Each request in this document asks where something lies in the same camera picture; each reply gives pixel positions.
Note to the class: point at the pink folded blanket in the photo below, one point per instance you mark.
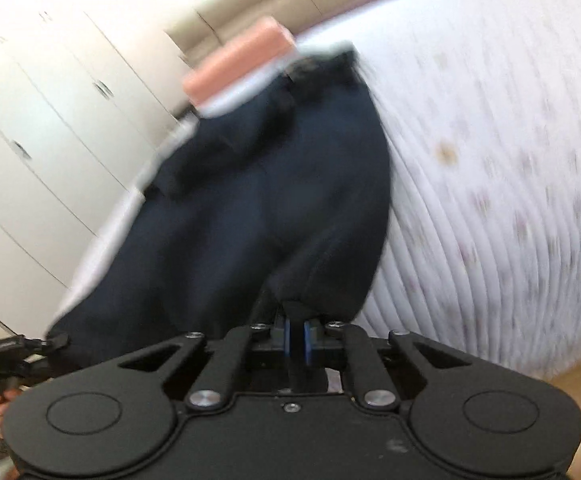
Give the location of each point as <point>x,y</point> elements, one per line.
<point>240,60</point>

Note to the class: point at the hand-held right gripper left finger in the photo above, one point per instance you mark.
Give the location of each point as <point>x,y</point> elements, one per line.
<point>286,341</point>

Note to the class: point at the white wardrobe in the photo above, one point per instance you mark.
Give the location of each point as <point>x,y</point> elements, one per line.
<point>45,160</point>

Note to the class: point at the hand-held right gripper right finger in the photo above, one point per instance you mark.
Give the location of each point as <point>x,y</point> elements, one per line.
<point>308,342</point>

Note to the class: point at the black striped-sleeve hoodie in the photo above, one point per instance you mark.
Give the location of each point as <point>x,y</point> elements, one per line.
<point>245,210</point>

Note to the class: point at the bed with floral quilt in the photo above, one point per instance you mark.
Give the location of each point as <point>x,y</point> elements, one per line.
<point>495,160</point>

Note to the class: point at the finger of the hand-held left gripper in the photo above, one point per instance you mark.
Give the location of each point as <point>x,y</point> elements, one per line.
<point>55,345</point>

